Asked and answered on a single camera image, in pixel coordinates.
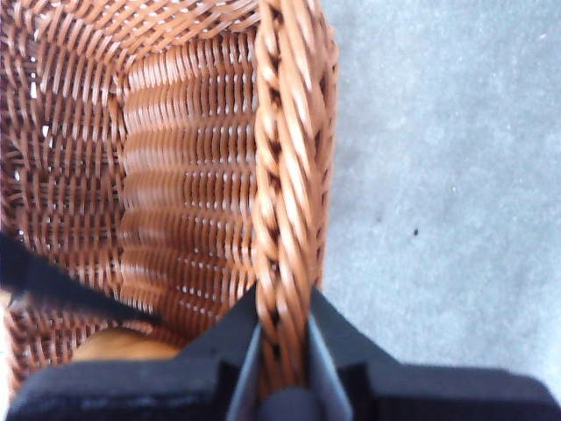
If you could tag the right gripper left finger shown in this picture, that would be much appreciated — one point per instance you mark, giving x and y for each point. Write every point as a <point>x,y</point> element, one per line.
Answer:
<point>175,386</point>

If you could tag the brown wicker basket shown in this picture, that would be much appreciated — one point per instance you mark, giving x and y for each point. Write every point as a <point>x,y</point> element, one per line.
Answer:
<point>188,153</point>

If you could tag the brown potato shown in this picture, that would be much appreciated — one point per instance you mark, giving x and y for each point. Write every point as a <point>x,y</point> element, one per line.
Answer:
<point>127,346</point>

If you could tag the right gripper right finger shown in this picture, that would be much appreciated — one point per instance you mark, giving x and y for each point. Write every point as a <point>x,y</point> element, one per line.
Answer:
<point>416,394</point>

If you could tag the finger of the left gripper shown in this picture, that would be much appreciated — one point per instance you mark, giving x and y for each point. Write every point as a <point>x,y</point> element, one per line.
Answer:
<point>52,283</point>

